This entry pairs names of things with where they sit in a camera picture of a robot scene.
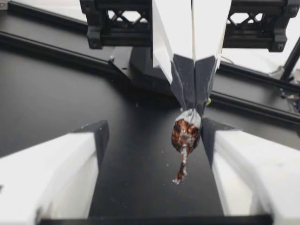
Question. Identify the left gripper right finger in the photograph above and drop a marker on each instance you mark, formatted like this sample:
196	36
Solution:
253	168

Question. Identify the black frame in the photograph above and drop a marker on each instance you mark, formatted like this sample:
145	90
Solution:
47	50

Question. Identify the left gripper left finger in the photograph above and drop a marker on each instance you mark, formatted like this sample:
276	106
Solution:
47	168

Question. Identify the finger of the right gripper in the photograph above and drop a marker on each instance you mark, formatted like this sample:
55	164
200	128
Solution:
208	35
173	35

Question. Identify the candy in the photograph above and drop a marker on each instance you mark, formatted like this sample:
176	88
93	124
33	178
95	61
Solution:
186	136

